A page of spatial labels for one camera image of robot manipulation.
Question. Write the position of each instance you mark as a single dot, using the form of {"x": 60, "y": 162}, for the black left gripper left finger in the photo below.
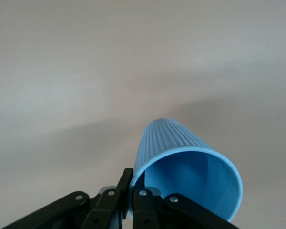
{"x": 105, "y": 210}

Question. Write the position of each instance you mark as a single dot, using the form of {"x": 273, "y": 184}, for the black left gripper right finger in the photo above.
{"x": 145, "y": 210}

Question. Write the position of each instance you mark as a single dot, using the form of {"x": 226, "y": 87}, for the blue ribbed plastic cup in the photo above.
{"x": 176, "y": 138}

